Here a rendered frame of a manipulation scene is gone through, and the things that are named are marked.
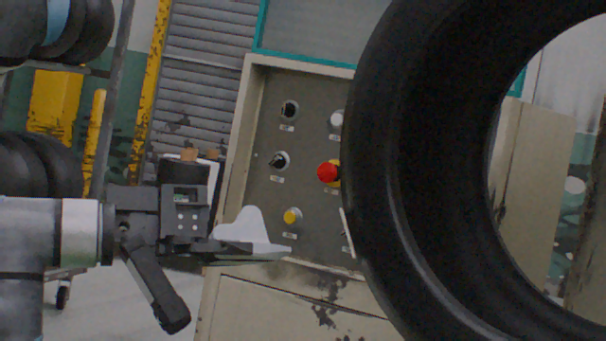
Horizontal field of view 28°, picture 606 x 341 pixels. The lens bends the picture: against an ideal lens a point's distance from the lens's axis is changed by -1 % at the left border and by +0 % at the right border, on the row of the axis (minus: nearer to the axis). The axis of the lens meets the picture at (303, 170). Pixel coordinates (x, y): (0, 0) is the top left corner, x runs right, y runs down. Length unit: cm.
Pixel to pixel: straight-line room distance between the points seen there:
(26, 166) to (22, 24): 394
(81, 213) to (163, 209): 9
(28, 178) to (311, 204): 315
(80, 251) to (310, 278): 98
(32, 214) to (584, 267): 75
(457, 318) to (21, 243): 47
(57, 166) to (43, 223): 438
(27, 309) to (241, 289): 104
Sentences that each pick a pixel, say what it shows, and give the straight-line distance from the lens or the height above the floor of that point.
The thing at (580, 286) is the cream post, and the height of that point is 102.
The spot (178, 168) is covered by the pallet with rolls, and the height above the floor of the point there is 65.
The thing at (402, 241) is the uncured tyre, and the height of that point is 106.
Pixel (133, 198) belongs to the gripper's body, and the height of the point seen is 105.
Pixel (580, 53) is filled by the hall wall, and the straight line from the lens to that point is 1052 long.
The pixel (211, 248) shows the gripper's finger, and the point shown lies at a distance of 132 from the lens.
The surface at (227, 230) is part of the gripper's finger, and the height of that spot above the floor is 104.
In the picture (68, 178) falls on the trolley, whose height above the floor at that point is 66.
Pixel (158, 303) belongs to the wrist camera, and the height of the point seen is 95.
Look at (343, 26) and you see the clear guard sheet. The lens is 228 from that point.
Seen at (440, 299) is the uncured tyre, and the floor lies 101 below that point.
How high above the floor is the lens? 119
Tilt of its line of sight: 3 degrees down
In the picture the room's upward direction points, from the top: 11 degrees clockwise
